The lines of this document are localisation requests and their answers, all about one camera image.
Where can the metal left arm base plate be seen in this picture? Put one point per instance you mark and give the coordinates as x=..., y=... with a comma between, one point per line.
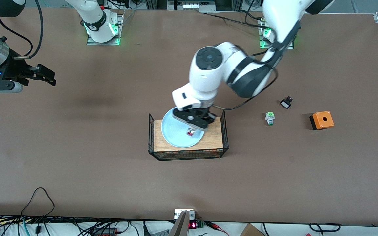
x=263, y=44

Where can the black power strip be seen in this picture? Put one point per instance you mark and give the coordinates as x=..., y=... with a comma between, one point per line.
x=105, y=232

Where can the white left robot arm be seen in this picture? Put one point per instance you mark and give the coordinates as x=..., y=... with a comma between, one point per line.
x=208, y=75

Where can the aluminium frame with white strip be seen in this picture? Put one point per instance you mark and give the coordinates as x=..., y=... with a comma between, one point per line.
x=190, y=5

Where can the silver metal bracket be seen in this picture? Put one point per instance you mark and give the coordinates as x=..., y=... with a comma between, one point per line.
x=179, y=213

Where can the wooden board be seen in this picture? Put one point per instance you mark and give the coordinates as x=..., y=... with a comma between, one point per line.
x=213, y=137

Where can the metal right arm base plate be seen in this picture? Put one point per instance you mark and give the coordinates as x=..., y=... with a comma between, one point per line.
x=120, y=26

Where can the green push button switch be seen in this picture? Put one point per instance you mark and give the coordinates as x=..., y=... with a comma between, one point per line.
x=269, y=118

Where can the brown cardboard piece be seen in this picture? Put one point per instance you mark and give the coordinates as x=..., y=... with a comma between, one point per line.
x=251, y=230

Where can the black button with white cap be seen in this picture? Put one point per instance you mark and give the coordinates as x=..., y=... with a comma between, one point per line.
x=286, y=103

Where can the red digit display module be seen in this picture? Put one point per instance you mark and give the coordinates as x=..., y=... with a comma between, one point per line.
x=194, y=225

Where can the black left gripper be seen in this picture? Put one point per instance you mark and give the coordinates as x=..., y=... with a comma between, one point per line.
x=207, y=114

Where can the grey aluminium beam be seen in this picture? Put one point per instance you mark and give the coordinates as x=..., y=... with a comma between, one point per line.
x=179, y=226

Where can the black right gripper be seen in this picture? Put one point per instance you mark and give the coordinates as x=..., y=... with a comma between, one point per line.
x=14, y=68

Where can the light blue round plate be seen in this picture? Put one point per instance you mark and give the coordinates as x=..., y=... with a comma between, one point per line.
x=176, y=134

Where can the red push button switch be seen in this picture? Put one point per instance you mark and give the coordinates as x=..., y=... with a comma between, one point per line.
x=190, y=132

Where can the orange button enclosure box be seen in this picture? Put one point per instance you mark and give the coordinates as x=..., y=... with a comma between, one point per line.
x=322, y=120

